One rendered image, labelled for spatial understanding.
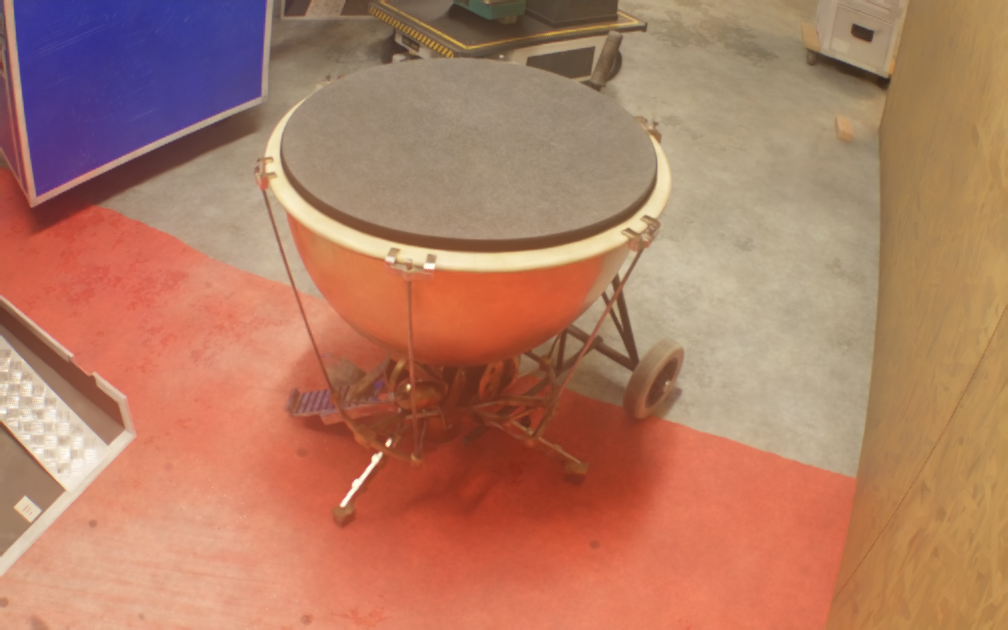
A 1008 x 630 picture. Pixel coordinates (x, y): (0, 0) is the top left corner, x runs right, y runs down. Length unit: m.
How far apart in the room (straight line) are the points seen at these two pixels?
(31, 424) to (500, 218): 1.36
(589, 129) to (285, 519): 1.02
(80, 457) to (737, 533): 1.58
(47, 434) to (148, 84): 1.25
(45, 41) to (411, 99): 1.39
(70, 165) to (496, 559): 1.81
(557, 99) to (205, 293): 1.22
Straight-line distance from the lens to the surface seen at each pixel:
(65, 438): 2.17
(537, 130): 1.63
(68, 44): 2.69
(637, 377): 2.14
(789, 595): 2.02
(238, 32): 3.00
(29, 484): 2.14
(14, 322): 2.48
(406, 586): 1.86
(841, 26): 4.69
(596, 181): 1.50
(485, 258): 1.33
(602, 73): 1.90
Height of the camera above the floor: 1.56
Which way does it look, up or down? 38 degrees down
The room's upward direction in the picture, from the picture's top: 9 degrees clockwise
